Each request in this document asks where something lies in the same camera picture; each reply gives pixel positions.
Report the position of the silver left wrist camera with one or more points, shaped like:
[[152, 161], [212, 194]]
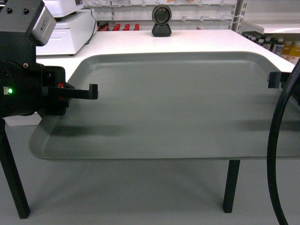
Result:
[[44, 25]]

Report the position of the grey silver serving tray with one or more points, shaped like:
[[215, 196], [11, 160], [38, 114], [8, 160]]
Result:
[[164, 105]]

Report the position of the white peg hook rack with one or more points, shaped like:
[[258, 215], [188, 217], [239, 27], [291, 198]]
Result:
[[186, 14]]

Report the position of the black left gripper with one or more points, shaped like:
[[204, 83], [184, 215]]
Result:
[[25, 85]]

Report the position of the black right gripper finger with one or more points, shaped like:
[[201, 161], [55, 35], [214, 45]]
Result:
[[276, 79]]

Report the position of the red cap sauce bottles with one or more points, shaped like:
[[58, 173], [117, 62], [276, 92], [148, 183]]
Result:
[[105, 26]]

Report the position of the black round barcode scanner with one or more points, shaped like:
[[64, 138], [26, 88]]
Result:
[[161, 16]]

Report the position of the white cash register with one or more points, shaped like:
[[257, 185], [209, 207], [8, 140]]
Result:
[[75, 26]]

